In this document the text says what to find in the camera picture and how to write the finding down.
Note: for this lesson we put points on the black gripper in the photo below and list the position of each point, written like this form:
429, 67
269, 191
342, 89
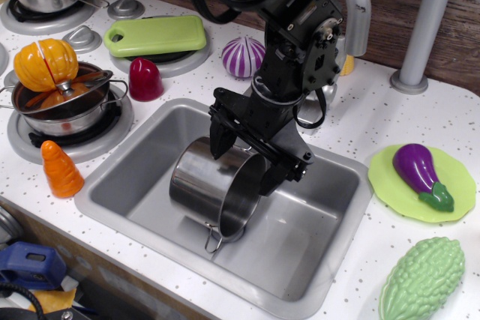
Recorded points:
267, 123

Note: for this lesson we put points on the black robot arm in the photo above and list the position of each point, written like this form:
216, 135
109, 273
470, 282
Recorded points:
300, 59

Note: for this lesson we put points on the grey sink basin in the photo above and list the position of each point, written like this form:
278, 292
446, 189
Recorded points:
163, 188

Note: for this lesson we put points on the steel pot with lid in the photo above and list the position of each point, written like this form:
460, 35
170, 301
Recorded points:
73, 107

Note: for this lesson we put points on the purple striped toy onion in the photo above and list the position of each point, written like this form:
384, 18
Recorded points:
243, 56

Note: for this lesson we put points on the dark red toy pepper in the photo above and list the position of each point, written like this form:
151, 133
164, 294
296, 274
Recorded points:
145, 82

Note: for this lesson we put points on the yellow toy corn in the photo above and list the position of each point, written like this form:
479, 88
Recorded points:
348, 66

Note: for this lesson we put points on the light green plate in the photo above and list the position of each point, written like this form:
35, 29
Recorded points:
392, 190

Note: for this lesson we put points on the purple toy eggplant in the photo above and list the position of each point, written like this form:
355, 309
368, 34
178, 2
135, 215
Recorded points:
414, 163

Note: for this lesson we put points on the green cutting board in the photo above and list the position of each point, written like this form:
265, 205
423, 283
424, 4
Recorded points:
155, 36

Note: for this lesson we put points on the orange toy carrot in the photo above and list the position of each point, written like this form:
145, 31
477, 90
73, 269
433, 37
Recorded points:
62, 175

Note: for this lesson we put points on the silver curved faucet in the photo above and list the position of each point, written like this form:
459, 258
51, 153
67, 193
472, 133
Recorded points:
354, 42

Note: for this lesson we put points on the grey stove knob upper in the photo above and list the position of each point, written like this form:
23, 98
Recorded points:
125, 9

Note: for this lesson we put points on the grey stove knob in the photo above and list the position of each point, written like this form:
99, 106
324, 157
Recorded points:
125, 9
83, 39

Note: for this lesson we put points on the grey stove knob lower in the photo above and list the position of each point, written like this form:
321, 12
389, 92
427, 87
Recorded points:
83, 39

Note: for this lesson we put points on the green toy bitter gourd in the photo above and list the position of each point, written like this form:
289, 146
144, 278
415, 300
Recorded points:
422, 280

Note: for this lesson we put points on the orange toy pumpkin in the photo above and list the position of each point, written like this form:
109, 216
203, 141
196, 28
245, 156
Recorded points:
41, 66

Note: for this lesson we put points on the blue clamp tool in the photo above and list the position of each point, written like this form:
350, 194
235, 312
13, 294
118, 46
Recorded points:
32, 266

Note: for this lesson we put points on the grey vertical pole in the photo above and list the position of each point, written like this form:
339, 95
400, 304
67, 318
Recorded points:
411, 79

